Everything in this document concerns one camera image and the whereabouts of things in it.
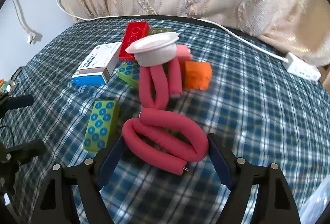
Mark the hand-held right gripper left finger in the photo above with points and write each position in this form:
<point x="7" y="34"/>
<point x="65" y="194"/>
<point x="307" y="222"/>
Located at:
<point x="113" y="159"/>

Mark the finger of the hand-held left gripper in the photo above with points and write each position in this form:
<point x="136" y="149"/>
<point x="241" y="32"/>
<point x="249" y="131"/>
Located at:
<point x="25" y="150"/>
<point x="18" y="101"/>

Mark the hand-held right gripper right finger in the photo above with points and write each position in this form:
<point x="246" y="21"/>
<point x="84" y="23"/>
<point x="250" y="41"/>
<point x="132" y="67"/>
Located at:
<point x="219" y="159"/>

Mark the green box with blue dots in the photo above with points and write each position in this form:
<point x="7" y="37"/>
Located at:
<point x="127" y="72"/>
<point x="100" y="123"/>

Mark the red foam curler rod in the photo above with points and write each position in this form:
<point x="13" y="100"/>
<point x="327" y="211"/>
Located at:
<point x="145" y="85"/>
<point x="167" y="121"/>

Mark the orange building block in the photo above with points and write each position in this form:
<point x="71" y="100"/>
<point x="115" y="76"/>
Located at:
<point x="197" y="76"/>

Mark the white and blue medicine box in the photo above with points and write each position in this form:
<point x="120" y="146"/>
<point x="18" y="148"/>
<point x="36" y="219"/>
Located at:
<point x="98" y="61"/>

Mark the clear plastic container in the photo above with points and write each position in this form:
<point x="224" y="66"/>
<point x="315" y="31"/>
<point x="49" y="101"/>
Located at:
<point x="318" y="203"/>

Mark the red building block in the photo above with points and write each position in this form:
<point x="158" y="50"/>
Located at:
<point x="134" y="33"/>

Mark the dark green grid box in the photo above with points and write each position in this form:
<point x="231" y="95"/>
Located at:
<point x="159" y="30"/>

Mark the blue plaid tablecloth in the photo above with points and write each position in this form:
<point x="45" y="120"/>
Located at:
<point x="257" y="110"/>

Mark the white power strip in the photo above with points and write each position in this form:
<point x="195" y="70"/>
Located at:
<point x="301" y="66"/>

